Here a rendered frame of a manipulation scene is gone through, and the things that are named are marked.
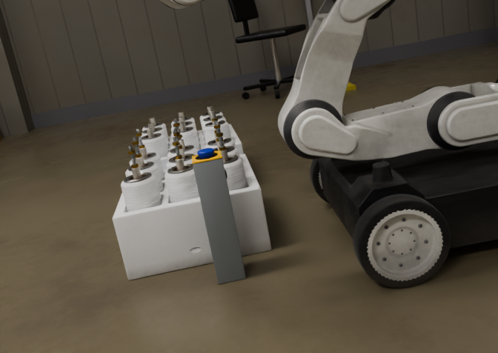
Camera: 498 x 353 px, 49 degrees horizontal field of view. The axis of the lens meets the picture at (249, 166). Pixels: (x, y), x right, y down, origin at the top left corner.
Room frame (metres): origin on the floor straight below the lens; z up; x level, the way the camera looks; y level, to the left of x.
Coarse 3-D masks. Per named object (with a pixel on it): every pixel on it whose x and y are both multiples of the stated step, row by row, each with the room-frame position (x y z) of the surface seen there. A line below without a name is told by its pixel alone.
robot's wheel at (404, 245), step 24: (384, 216) 1.05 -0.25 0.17; (408, 216) 1.06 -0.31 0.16; (432, 216) 1.05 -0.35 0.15; (360, 240) 1.05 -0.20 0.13; (384, 240) 1.06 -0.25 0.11; (408, 240) 1.07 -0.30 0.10; (432, 240) 1.06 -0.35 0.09; (360, 264) 1.06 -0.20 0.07; (384, 264) 1.06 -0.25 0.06; (408, 264) 1.06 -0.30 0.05; (432, 264) 1.05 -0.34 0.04
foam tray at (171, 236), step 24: (240, 192) 1.36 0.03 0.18; (120, 216) 1.34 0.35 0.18; (144, 216) 1.34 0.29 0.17; (168, 216) 1.35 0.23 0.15; (192, 216) 1.35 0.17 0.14; (240, 216) 1.36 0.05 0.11; (264, 216) 1.36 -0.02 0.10; (120, 240) 1.34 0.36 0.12; (144, 240) 1.34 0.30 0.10; (168, 240) 1.34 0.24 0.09; (192, 240) 1.35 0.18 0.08; (240, 240) 1.36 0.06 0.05; (264, 240) 1.36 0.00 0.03; (144, 264) 1.34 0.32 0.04; (168, 264) 1.34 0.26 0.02; (192, 264) 1.35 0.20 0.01
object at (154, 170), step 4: (156, 164) 1.55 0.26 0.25; (148, 168) 1.50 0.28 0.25; (152, 168) 1.51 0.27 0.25; (156, 168) 1.52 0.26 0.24; (128, 172) 1.51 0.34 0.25; (152, 172) 1.50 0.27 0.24; (156, 172) 1.52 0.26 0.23; (156, 176) 1.51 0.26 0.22; (160, 176) 1.53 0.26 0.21; (160, 180) 1.53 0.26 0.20; (160, 184) 1.52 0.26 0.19; (160, 188) 1.52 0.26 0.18
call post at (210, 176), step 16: (208, 176) 1.22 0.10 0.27; (224, 176) 1.23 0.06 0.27; (208, 192) 1.22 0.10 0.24; (224, 192) 1.23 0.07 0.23; (208, 208) 1.22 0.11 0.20; (224, 208) 1.23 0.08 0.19; (208, 224) 1.22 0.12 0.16; (224, 224) 1.22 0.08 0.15; (224, 240) 1.22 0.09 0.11; (224, 256) 1.22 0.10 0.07; (240, 256) 1.23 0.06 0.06; (224, 272) 1.22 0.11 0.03; (240, 272) 1.23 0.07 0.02
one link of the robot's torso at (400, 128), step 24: (432, 96) 1.32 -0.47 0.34; (456, 96) 1.27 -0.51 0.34; (312, 120) 1.23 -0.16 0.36; (336, 120) 1.24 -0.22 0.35; (360, 120) 1.29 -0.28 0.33; (384, 120) 1.29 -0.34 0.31; (408, 120) 1.29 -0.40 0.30; (432, 120) 1.27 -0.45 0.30; (312, 144) 1.23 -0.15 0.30; (336, 144) 1.23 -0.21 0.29; (360, 144) 1.25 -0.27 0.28; (384, 144) 1.28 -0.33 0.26; (408, 144) 1.29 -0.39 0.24; (432, 144) 1.29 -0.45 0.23
